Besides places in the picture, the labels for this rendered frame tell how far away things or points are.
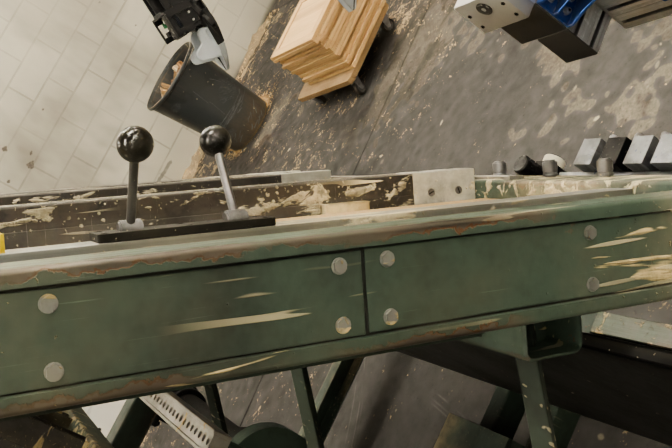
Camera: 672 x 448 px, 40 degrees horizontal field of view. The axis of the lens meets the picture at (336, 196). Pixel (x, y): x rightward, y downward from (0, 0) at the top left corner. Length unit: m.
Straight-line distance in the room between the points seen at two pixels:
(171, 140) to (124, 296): 6.19
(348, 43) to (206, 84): 1.37
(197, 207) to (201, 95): 4.45
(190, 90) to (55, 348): 5.11
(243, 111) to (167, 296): 5.21
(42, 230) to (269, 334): 0.63
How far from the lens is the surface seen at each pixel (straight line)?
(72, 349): 0.74
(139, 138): 0.94
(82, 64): 6.83
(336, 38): 4.71
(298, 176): 2.09
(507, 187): 1.55
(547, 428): 1.08
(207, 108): 5.86
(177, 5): 1.75
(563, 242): 0.93
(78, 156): 6.71
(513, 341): 1.00
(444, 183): 1.58
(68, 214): 1.35
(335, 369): 3.25
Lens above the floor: 1.71
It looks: 23 degrees down
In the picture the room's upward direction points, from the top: 58 degrees counter-clockwise
